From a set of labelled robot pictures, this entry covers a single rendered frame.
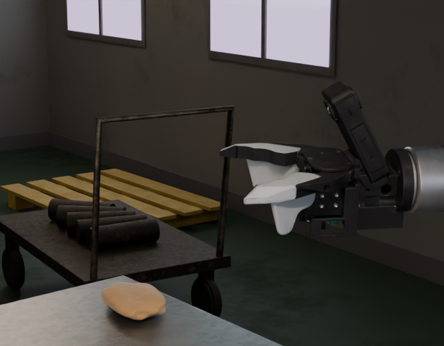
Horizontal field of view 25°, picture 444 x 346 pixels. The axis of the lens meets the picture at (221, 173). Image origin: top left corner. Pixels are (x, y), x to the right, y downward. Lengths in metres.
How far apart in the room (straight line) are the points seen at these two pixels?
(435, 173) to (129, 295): 0.83
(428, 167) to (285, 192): 0.18
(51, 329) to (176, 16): 5.36
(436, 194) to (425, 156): 0.04
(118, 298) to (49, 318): 0.13
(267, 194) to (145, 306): 0.77
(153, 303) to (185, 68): 5.22
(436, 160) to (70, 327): 0.85
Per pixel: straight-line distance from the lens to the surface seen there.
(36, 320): 1.81
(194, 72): 6.84
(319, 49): 5.76
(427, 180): 1.11
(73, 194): 6.59
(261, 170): 1.16
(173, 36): 7.04
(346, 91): 1.07
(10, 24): 8.69
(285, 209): 1.05
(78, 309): 1.85
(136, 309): 1.76
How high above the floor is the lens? 1.69
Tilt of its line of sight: 13 degrees down
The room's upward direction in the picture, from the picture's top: straight up
